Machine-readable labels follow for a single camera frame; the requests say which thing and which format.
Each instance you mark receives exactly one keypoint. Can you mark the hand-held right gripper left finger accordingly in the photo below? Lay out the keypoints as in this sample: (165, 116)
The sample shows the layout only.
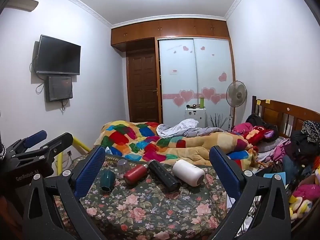
(89, 173)

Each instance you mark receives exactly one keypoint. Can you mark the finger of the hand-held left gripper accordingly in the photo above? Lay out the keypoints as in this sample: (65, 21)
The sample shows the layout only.
(53, 143)
(35, 139)

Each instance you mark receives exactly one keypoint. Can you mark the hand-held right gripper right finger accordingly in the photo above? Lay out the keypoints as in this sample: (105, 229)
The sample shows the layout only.
(225, 173)

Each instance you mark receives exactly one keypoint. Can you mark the dark green cup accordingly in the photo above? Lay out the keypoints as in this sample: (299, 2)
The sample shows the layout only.
(107, 180)

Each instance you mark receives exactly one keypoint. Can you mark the clear plastic cup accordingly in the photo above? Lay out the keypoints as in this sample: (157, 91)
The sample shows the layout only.
(123, 166)

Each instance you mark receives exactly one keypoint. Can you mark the white insulated bottle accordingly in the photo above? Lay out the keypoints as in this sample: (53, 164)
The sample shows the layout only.
(187, 172)

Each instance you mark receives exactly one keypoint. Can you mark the red insulated bottle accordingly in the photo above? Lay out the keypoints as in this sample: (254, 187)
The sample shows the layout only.
(135, 174)

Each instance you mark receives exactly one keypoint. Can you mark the teal flat box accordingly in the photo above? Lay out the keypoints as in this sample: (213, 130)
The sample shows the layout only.
(271, 175)

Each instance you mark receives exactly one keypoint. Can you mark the dried twig bunch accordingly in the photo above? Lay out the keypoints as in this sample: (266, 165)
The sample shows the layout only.
(218, 122)

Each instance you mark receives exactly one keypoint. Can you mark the red plush toy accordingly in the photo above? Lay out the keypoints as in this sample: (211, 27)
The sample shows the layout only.
(258, 133)

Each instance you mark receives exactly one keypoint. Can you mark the black insulated bottle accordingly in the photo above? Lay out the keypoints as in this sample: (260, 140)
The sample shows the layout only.
(163, 177)

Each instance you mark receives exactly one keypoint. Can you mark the pink striped cloth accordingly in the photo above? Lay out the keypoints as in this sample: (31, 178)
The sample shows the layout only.
(282, 150)

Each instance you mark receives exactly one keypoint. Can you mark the black bag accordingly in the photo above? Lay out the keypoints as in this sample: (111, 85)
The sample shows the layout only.
(256, 120)

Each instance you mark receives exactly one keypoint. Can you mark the grey white crumpled cloth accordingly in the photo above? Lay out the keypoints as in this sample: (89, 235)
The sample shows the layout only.
(180, 128)

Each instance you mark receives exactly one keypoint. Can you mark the small white cabinet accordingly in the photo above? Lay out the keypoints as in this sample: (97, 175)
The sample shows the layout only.
(196, 116)

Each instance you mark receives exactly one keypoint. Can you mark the colourful patchwork blanket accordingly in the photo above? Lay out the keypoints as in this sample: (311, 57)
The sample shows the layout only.
(150, 142)

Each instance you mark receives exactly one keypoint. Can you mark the floral bed sheet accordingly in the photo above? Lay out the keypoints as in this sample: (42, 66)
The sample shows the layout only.
(150, 210)

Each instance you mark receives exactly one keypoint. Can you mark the green bottle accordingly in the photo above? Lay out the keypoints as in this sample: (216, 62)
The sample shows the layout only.
(202, 102)

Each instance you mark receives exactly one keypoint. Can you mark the yellow plush toy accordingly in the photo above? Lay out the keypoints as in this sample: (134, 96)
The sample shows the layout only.
(300, 207)

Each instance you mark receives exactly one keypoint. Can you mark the standing electric fan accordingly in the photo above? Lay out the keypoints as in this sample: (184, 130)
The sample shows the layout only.
(237, 92)

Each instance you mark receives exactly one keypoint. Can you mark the wooden bed headboard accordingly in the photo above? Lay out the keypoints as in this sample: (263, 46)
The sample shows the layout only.
(280, 112)

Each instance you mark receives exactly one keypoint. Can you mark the pile of dark clothes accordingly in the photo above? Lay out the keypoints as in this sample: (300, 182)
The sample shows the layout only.
(301, 142)

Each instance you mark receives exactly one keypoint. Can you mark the magenta plush toy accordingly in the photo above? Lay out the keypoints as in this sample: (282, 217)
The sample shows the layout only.
(307, 191)

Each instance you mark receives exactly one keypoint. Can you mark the black dotted scarf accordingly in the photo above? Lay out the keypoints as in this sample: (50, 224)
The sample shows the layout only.
(311, 129)

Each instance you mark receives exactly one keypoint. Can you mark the brown wooden door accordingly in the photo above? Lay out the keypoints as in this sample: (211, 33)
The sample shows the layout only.
(143, 87)

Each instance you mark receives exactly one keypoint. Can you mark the wardrobe with heart stickers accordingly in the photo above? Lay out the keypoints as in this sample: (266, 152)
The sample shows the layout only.
(195, 75)

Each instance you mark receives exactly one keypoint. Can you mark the wooden overhead cabinet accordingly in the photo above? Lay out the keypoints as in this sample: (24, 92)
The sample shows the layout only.
(170, 30)

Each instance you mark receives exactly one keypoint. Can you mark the yellow metal rail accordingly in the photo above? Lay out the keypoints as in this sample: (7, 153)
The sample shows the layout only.
(80, 145)

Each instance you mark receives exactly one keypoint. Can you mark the small wall monitor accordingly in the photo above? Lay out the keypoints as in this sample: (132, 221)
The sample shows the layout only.
(60, 88)

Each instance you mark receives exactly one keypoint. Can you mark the black wall television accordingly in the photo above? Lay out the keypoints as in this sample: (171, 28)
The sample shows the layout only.
(58, 56)

